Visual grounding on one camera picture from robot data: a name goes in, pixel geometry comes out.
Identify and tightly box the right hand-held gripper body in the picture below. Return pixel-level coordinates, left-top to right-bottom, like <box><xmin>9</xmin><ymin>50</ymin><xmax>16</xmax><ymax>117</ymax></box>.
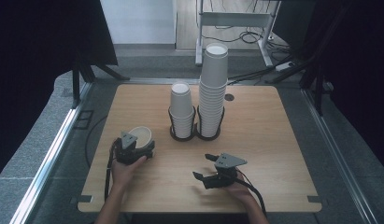
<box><xmin>203</xmin><ymin>152</ymin><xmax>249</xmax><ymax>189</ymax></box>

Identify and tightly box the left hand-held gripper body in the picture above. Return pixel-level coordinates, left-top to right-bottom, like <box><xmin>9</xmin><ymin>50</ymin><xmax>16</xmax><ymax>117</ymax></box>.
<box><xmin>112</xmin><ymin>131</ymin><xmax>144</xmax><ymax>166</ymax></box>

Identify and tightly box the single white paper cup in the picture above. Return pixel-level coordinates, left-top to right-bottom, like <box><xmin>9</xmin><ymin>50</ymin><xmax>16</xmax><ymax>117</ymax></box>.
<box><xmin>127</xmin><ymin>125</ymin><xmax>153</xmax><ymax>149</ymax></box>

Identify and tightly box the black wire cup holder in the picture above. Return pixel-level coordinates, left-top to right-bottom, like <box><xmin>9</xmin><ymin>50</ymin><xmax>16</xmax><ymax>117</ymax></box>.
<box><xmin>167</xmin><ymin>105</ymin><xmax>226</xmax><ymax>143</ymax></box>

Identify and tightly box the short stack of white cups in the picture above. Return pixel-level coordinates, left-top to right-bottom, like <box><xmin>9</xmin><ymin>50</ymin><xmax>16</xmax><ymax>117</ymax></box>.
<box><xmin>169</xmin><ymin>81</ymin><xmax>195</xmax><ymax>139</ymax></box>

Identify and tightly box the tall stack of white cups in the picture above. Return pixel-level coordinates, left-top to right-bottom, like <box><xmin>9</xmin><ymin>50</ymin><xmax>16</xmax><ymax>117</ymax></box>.
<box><xmin>197</xmin><ymin>42</ymin><xmax>230</xmax><ymax>139</ymax></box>

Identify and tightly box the person's right hand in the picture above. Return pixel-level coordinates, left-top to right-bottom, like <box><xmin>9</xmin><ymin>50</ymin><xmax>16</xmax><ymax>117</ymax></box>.
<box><xmin>225</xmin><ymin>173</ymin><xmax>256</xmax><ymax>203</ymax></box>

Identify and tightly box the person's left hand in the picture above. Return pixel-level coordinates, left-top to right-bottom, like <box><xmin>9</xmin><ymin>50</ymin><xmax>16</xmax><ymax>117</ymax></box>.
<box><xmin>110</xmin><ymin>155</ymin><xmax>148</xmax><ymax>188</ymax></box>

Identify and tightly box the black metal stand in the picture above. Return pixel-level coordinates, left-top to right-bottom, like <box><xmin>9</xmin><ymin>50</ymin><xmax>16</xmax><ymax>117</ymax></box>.
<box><xmin>300</xmin><ymin>8</ymin><xmax>347</xmax><ymax>117</ymax></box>
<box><xmin>71</xmin><ymin>50</ymin><xmax>131</xmax><ymax>110</ymax></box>

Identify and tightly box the white power strip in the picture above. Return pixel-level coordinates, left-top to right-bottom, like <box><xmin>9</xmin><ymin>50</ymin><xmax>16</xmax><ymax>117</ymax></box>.
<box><xmin>275</xmin><ymin>61</ymin><xmax>296</xmax><ymax>72</ymax></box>

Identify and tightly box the black curtain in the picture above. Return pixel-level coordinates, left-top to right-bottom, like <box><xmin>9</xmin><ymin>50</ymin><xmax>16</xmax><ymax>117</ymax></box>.
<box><xmin>273</xmin><ymin>0</ymin><xmax>384</xmax><ymax>174</ymax></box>
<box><xmin>0</xmin><ymin>0</ymin><xmax>119</xmax><ymax>181</ymax></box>

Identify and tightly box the right hand-held gripper cable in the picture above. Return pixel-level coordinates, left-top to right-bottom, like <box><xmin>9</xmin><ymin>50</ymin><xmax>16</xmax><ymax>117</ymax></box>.
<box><xmin>235</xmin><ymin>169</ymin><xmax>268</xmax><ymax>217</ymax></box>

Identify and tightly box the hand-held gripper cable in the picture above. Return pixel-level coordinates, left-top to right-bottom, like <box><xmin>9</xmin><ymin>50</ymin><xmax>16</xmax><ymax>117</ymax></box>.
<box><xmin>104</xmin><ymin>139</ymin><xmax>119</xmax><ymax>202</ymax></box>
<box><xmin>235</xmin><ymin>169</ymin><xmax>268</xmax><ymax>217</ymax></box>

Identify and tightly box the left hand-held gripper cable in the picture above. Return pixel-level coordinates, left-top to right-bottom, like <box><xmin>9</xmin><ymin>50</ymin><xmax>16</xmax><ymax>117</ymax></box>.
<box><xmin>104</xmin><ymin>139</ymin><xmax>119</xmax><ymax>202</ymax></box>

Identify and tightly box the thin black floor cable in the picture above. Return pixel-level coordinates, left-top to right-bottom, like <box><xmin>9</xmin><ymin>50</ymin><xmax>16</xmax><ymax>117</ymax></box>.
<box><xmin>84</xmin><ymin>115</ymin><xmax>108</xmax><ymax>169</ymax></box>

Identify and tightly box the aluminium floor rail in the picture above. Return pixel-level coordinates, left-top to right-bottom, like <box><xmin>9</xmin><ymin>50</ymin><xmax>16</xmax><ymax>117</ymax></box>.
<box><xmin>300</xmin><ymin>88</ymin><xmax>380</xmax><ymax>224</ymax></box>
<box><xmin>8</xmin><ymin>82</ymin><xmax>92</xmax><ymax>224</ymax></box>

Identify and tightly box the bundle of black floor cables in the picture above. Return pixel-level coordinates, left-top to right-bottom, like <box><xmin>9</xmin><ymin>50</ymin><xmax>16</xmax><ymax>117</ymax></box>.
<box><xmin>200</xmin><ymin>26</ymin><xmax>293</xmax><ymax>54</ymax></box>

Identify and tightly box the grey metal desk frame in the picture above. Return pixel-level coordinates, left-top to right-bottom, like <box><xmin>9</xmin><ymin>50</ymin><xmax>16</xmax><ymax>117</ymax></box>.
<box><xmin>194</xmin><ymin>0</ymin><xmax>282</xmax><ymax>68</ymax></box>

